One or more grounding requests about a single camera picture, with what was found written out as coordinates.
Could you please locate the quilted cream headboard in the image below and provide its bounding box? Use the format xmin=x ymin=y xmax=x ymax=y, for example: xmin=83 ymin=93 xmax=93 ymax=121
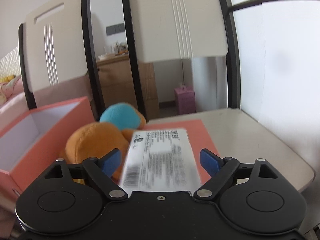
xmin=0 ymin=47 xmax=21 ymax=78

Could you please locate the orange and blue plush toy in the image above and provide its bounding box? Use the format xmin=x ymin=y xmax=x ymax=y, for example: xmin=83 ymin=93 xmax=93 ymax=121
xmin=59 ymin=103 xmax=146 ymax=181

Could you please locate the pink box lid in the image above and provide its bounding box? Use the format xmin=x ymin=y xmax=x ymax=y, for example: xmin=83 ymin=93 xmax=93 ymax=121
xmin=144 ymin=119 xmax=220 ymax=185

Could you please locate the small pink storage box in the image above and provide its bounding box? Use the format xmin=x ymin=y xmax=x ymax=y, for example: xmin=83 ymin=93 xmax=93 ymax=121
xmin=174 ymin=86 xmax=196 ymax=115

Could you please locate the white tissue pack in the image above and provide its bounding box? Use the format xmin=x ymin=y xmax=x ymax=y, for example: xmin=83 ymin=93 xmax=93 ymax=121
xmin=119 ymin=129 xmax=201 ymax=195

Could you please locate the clutter on nightstand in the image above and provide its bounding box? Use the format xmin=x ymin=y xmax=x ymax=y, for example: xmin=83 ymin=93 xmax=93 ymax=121
xmin=98 ymin=42 xmax=129 ymax=60

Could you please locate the yellow plush on bed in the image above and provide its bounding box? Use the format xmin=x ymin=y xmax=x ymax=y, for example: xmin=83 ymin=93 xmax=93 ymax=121
xmin=0 ymin=75 xmax=21 ymax=83

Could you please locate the grey wall switch plate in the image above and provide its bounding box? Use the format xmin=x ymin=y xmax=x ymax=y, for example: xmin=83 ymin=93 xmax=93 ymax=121
xmin=106 ymin=23 xmax=125 ymax=36

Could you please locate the bed with pink sheet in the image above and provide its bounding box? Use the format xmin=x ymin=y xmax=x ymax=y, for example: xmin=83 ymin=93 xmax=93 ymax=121
xmin=0 ymin=77 xmax=29 ymax=130

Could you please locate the left white folding chair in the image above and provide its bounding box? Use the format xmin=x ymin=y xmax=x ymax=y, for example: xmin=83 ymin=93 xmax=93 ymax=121
xmin=18 ymin=0 xmax=106 ymax=118

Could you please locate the right white folding chair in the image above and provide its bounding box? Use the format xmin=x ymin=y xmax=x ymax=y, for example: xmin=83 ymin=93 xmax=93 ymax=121
xmin=122 ymin=0 xmax=241 ymax=113

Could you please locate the open pink cardboard box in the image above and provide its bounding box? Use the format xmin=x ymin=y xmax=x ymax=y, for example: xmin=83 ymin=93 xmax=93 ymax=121
xmin=1 ymin=97 xmax=94 ymax=200

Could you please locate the wooden nightstand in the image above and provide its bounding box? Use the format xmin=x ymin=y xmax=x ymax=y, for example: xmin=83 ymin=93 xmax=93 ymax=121
xmin=97 ymin=55 xmax=159 ymax=120

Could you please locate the white folding chair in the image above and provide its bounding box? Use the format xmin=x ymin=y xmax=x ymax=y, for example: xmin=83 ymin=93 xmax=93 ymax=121
xmin=18 ymin=0 xmax=106 ymax=118
xmin=122 ymin=0 xmax=241 ymax=113

